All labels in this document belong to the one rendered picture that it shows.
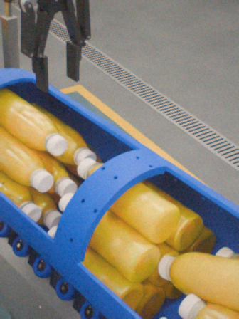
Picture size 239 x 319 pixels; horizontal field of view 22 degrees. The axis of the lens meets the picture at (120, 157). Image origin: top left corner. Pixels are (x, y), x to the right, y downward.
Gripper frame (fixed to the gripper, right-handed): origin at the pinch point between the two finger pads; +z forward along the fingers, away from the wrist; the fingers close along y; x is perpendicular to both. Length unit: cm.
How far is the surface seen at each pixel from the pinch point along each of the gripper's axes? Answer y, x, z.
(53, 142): -1.8, -0.6, 14.8
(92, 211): -9.9, -22.3, 13.5
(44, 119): -0.1, 4.8, 13.0
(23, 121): -3.1, 7.8, 13.6
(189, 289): -4.8, -40.3, 20.2
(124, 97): 166, 163, 135
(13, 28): 36, 73, 27
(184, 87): 205, 150, 136
